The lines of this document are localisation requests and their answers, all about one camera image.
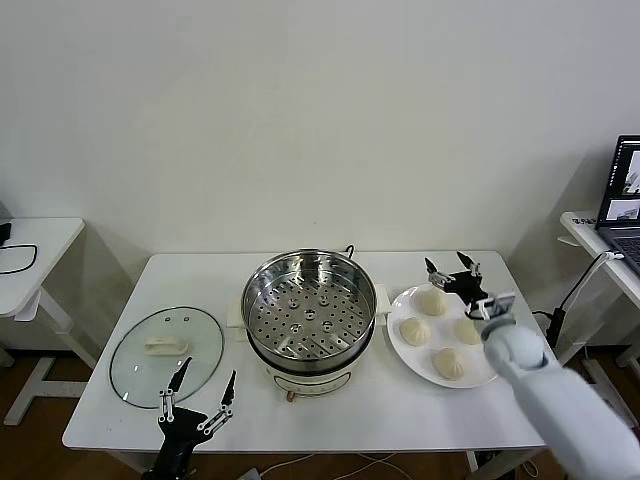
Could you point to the dark grey laptop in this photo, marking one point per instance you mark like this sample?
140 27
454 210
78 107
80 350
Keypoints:
625 240

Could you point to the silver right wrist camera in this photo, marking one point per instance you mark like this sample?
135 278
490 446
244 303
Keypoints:
495 304

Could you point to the stainless steel steamer pot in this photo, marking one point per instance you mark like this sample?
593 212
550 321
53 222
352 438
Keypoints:
310 385

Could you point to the white round plate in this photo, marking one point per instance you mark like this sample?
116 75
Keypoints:
420 360

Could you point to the white steamed baozi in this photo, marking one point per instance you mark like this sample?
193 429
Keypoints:
450 362
414 331
466 331
431 302

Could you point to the glass pot lid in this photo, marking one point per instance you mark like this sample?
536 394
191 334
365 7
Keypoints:
135 350

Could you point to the grey power strip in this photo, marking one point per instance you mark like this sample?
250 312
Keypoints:
250 474

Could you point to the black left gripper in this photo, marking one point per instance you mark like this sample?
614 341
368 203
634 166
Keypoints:
180 430

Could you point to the stainless steel steamer basket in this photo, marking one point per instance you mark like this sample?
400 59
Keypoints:
310 300

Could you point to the small black adapter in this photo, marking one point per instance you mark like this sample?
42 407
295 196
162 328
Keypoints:
4 232

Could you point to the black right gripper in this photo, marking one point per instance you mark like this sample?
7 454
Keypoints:
465 287

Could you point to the white side desk with laptop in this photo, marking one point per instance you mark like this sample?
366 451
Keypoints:
582 230

